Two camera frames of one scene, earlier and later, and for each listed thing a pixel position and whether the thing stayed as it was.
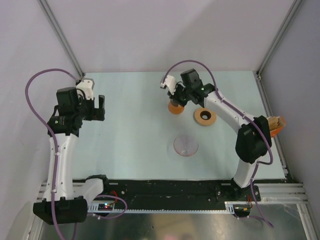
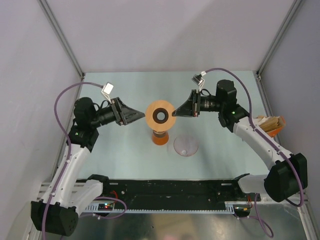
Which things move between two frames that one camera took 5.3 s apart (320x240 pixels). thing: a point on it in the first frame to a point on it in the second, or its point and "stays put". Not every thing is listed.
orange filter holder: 274,132 stays put
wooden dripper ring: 205,116 to 159,115
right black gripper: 174,97 to 191,108
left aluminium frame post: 53,19 stays put
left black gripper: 96,114 to 129,114
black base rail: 123,192 stays put
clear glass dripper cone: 185,146 stays put
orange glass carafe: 175,110 to 160,138
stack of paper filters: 275,122 stays put
